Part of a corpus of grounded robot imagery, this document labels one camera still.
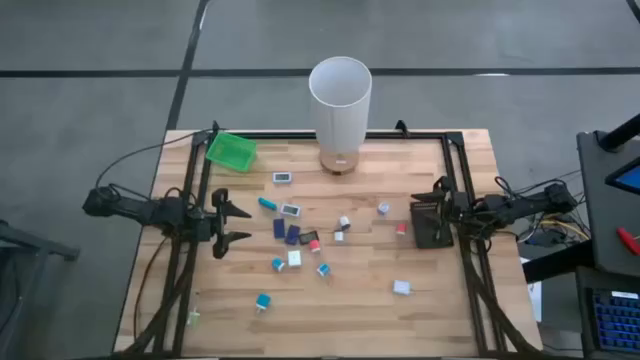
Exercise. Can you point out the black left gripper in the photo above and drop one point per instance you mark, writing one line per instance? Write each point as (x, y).
(220, 225)

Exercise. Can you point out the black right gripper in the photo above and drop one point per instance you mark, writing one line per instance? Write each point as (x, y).
(457, 207)

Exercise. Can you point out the red white wall charger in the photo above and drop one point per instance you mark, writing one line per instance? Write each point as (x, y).
(314, 246)
(401, 229)

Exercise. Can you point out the white cube wall charger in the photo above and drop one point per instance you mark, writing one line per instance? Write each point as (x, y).
(294, 258)

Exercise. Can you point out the white black-edged wall charger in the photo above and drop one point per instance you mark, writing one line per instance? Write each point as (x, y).
(345, 223)

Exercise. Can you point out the small white wall charger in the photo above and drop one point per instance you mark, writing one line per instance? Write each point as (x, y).
(339, 236)

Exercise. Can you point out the pale green clear wall charger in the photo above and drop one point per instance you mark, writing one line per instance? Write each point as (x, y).
(193, 318)

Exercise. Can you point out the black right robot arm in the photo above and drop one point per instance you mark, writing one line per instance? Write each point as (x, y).
(520, 207)

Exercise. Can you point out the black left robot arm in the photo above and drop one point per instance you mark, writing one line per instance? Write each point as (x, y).
(135, 207)

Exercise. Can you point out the black plastic basket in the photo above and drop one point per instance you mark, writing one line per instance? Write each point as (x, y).
(430, 237)

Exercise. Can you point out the teal marker case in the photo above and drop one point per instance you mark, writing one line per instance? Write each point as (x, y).
(267, 203)

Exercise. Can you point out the dark blue card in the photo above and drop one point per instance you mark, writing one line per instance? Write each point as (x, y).
(279, 228)
(292, 235)

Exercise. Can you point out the white digital display unit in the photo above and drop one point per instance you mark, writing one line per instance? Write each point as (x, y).
(282, 177)
(290, 210)

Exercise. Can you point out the green plastic basket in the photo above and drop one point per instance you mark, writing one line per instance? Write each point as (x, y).
(232, 152)

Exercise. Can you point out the black digital display unit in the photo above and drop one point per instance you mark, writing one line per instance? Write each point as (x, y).
(308, 237)

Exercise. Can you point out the white shade wooden base lamp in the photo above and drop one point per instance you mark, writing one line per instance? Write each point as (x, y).
(340, 120)

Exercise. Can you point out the white paper sheet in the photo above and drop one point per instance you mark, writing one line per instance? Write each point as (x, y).
(536, 300)

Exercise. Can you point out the black equipment cart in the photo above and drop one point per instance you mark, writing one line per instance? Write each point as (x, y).
(600, 225)

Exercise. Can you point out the blue screen tablet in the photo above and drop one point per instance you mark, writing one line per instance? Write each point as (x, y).
(631, 179)

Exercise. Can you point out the grey metal stand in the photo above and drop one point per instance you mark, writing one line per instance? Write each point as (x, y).
(35, 245)

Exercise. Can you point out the backlit keyboard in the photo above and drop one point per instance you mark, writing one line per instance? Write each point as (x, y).
(617, 322)

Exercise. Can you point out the black frame clamp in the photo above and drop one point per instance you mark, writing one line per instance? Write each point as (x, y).
(215, 126)
(401, 128)

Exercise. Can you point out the black aluminium table frame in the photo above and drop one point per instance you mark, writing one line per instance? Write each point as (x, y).
(285, 135)

